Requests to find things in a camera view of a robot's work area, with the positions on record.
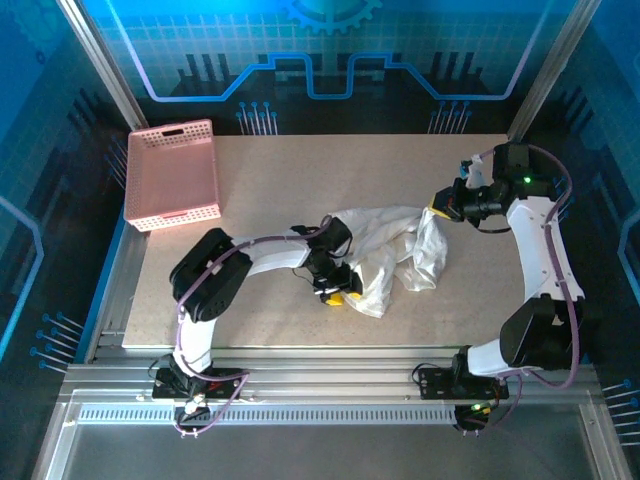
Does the white t-shirt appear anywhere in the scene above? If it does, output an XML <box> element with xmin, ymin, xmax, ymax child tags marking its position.
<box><xmin>327</xmin><ymin>204</ymin><xmax>449</xmax><ymax>320</ymax></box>

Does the small black controller board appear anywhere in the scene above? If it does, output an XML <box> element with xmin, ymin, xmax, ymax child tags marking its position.
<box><xmin>173</xmin><ymin>392</ymin><xmax>211</xmax><ymax>440</ymax></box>
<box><xmin>453</xmin><ymin>399</ymin><xmax>496</xmax><ymax>437</ymax></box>

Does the pink perforated plastic basket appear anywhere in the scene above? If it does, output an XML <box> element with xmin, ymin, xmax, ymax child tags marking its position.
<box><xmin>123</xmin><ymin>118</ymin><xmax>222</xmax><ymax>234</ymax></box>

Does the aluminium frame cross rail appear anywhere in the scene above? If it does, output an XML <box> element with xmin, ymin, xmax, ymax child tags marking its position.
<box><xmin>59</xmin><ymin>344</ymin><xmax>601</xmax><ymax>406</ymax></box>

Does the slotted grey cable duct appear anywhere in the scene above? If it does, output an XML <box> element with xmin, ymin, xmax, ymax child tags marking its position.
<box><xmin>77</xmin><ymin>403</ymin><xmax>461</xmax><ymax>426</ymax></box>

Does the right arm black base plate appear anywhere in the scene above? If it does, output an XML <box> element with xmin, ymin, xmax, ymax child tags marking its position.
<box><xmin>418</xmin><ymin>363</ymin><xmax>510</xmax><ymax>401</ymax></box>

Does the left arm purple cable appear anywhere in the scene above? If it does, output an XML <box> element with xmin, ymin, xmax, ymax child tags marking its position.
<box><xmin>172</xmin><ymin>214</ymin><xmax>334</xmax><ymax>440</ymax></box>

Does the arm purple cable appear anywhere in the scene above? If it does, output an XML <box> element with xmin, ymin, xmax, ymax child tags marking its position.
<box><xmin>172</xmin><ymin>214</ymin><xmax>334</xmax><ymax>440</ymax></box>
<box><xmin>462</xmin><ymin>144</ymin><xmax>584</xmax><ymax>436</ymax></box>

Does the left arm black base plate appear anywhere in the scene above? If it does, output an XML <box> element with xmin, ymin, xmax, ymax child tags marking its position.
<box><xmin>151</xmin><ymin>367</ymin><xmax>250</xmax><ymax>401</ymax></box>

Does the aluminium corner post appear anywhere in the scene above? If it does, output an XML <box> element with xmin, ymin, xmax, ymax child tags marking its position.
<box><xmin>507</xmin><ymin>0</ymin><xmax>604</xmax><ymax>144</ymax></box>
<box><xmin>57</xmin><ymin>0</ymin><xmax>149</xmax><ymax>131</ymax></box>

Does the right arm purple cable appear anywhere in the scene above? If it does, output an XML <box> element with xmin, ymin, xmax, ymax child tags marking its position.
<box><xmin>462</xmin><ymin>144</ymin><xmax>584</xmax><ymax>436</ymax></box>

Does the aluminium side rail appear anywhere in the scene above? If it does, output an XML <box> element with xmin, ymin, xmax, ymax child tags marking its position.
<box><xmin>82</xmin><ymin>219</ymin><xmax>151</xmax><ymax>364</ymax></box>

